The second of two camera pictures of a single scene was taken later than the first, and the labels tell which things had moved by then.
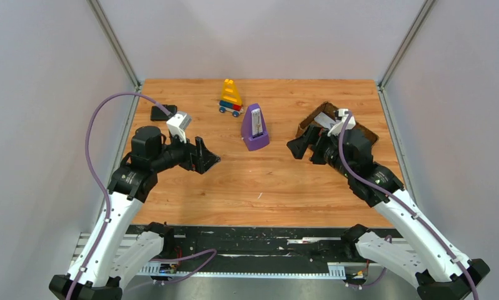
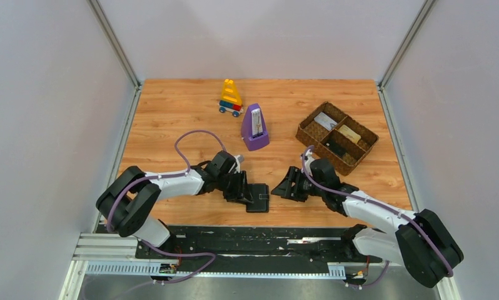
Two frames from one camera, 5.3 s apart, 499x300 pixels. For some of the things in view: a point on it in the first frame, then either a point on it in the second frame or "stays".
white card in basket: [325, 120] stays
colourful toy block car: [231, 100] stays
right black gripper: [314, 143] → [298, 185]
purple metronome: [254, 132] stays
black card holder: [157, 114] → [260, 194]
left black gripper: [197, 155] → [241, 187]
